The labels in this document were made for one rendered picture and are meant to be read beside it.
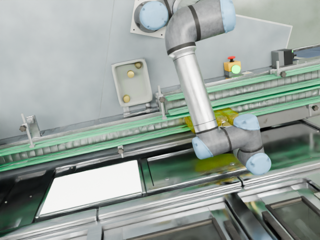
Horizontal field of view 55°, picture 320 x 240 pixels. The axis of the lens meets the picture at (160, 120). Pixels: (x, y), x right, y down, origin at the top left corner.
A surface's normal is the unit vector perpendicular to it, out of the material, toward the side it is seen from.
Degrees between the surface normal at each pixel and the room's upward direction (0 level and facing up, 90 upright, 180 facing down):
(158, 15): 8
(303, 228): 90
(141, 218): 0
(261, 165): 0
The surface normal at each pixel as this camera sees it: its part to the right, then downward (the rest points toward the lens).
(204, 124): -0.19, 0.06
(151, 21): 0.02, 0.33
